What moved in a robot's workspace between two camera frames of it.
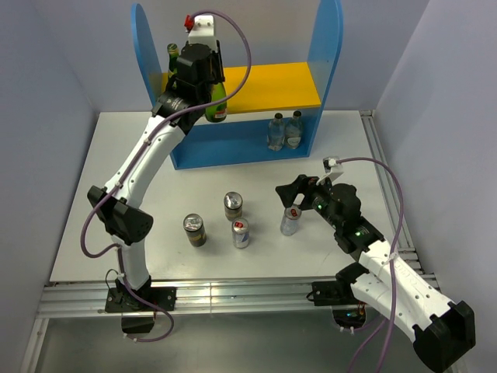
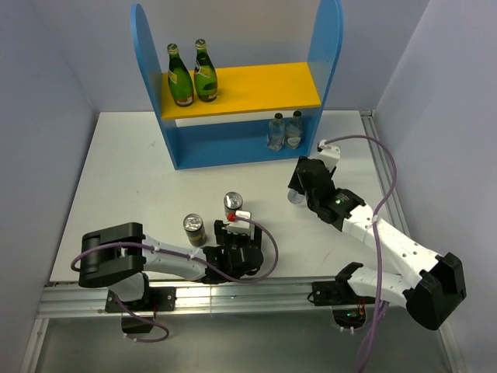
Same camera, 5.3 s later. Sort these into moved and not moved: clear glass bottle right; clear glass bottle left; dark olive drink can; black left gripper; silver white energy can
Moved: black left gripper; silver white energy can
Not moved: clear glass bottle right; dark olive drink can; clear glass bottle left
